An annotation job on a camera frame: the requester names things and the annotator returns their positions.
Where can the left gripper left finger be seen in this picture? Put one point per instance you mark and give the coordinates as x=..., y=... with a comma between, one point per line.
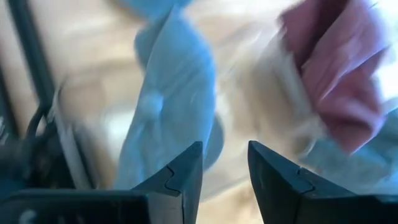
x=183, y=193

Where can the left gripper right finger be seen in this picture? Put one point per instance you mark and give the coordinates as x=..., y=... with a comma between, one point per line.
x=280, y=193

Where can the maroon baseball cap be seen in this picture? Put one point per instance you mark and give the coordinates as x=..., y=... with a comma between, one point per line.
x=342, y=77

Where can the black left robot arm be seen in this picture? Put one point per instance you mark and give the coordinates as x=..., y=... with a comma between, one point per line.
x=28, y=161

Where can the clear plastic bin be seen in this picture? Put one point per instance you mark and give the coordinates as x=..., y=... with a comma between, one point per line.
x=73, y=146

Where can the black aluminium frame rail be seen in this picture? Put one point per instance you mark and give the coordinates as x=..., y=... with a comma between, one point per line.
x=31, y=53

